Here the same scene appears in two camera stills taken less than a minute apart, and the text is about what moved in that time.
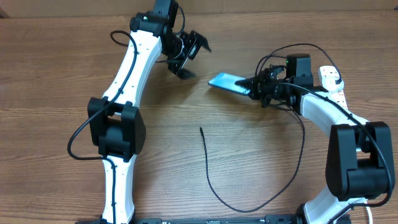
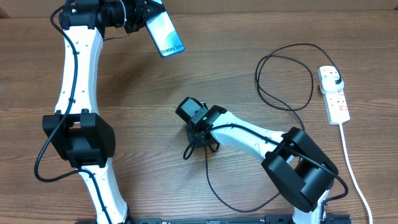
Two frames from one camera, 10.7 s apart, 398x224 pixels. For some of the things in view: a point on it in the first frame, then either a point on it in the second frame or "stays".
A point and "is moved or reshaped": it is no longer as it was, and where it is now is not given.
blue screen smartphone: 228,81 is moved or reshaped
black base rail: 201,219 stays
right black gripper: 255,84 to 194,142
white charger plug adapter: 329,84 stays
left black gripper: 194,40 to 140,14
